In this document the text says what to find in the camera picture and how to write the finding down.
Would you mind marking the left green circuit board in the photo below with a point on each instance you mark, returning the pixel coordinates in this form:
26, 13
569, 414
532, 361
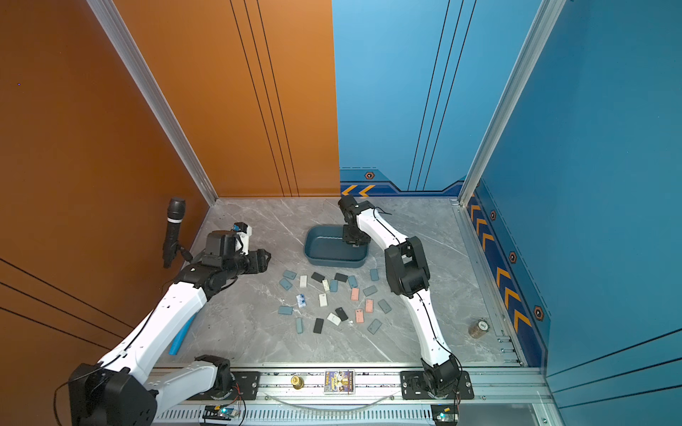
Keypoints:
214, 414

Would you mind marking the blue eraser beside dark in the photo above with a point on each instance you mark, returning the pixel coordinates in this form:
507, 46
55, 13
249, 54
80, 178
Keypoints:
352, 281

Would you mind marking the colourful card on rail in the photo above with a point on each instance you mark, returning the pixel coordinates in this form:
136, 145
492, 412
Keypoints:
338, 382

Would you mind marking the grey eraser bottom right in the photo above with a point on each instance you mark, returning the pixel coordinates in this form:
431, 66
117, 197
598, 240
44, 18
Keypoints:
375, 325

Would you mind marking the white eraser low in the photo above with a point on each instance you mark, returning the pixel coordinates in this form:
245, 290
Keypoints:
333, 318

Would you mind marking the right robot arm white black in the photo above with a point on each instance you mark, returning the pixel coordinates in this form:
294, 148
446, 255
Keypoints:
408, 274

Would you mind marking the dark grey eraser upper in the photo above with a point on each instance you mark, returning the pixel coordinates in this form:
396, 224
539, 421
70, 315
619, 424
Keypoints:
317, 277

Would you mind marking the green circuit board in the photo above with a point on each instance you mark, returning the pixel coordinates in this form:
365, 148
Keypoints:
214, 414
445, 415

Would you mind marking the right green circuit board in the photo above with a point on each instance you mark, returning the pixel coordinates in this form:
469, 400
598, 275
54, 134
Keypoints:
445, 415

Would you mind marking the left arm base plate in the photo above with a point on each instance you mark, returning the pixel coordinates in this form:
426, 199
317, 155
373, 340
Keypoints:
245, 385

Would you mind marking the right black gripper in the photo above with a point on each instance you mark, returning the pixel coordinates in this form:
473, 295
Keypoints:
345, 236

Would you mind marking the teal plastic storage box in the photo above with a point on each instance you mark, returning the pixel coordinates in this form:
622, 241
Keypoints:
325, 246

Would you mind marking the black eraser centre low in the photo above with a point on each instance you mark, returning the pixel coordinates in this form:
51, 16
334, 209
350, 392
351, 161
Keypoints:
341, 314

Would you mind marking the grey green eraser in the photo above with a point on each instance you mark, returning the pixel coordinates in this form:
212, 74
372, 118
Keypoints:
370, 291

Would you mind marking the grey eraser lower right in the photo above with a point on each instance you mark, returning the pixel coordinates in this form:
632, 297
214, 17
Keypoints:
384, 306

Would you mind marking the aluminium front rail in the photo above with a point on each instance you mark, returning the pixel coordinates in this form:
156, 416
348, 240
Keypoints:
495, 385

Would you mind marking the teal eraser lower left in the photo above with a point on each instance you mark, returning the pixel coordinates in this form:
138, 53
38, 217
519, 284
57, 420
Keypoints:
285, 310

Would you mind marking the black microphone on stand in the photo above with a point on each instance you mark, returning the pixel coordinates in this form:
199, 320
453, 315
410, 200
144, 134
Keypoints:
171, 246

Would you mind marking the black eraser bottom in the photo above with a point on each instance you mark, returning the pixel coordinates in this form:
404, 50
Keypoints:
318, 326

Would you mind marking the brass knob on rail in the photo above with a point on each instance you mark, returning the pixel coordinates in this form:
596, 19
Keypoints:
297, 382

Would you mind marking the brown tape roll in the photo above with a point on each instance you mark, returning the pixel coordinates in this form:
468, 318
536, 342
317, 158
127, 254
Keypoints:
478, 328

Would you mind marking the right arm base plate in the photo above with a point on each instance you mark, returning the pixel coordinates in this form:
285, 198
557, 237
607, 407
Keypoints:
414, 386

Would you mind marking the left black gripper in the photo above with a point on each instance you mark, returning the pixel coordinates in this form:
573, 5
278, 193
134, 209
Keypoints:
258, 260

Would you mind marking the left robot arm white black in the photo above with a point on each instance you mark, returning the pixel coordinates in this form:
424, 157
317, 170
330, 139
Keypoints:
117, 390

